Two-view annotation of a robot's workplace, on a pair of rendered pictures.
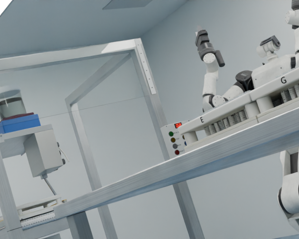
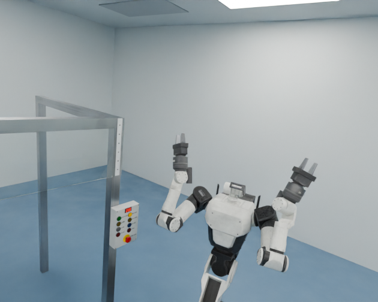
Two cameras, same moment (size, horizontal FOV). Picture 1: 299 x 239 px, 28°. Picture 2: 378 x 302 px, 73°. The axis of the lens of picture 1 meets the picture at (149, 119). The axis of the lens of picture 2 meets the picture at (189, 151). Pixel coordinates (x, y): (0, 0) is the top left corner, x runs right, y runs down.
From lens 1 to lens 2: 2.18 m
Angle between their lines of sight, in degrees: 29
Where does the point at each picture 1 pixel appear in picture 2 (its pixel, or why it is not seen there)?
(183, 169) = not seen: outside the picture
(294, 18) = (283, 210)
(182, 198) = (107, 265)
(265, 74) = (223, 216)
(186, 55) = (142, 58)
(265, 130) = not seen: outside the picture
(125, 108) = (91, 71)
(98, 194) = not seen: outside the picture
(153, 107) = (111, 187)
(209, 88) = (170, 207)
